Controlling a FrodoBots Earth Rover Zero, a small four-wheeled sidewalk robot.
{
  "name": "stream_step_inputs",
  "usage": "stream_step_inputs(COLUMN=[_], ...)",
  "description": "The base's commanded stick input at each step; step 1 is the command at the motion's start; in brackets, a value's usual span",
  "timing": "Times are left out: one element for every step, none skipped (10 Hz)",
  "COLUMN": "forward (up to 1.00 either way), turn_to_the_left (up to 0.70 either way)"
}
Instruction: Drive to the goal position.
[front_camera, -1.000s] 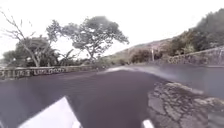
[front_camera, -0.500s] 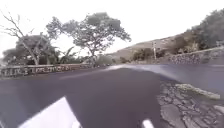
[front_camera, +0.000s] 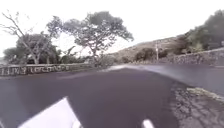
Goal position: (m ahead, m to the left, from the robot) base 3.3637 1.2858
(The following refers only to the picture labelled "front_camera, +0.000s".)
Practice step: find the pole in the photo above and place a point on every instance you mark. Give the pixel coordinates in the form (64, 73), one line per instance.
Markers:
(157, 51)

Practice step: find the grey stone wall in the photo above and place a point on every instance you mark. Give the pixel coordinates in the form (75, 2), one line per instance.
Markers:
(196, 58)

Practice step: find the large spreading tree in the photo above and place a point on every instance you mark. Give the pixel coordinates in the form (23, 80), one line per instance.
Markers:
(95, 31)

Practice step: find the dark asphalt road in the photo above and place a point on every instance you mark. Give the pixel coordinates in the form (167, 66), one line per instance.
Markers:
(120, 96)

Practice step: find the dark green bushes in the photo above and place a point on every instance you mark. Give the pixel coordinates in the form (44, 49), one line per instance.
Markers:
(145, 54)

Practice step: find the bare branched tree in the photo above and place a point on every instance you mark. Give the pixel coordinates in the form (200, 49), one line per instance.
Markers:
(31, 45)

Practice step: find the dense green trees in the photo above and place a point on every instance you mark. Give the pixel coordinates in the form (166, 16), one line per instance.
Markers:
(206, 31)

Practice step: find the cobbled stone verge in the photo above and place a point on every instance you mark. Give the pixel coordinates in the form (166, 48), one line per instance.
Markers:
(200, 108)

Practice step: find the scrubby hillside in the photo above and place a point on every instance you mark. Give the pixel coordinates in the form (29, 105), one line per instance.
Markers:
(146, 46)

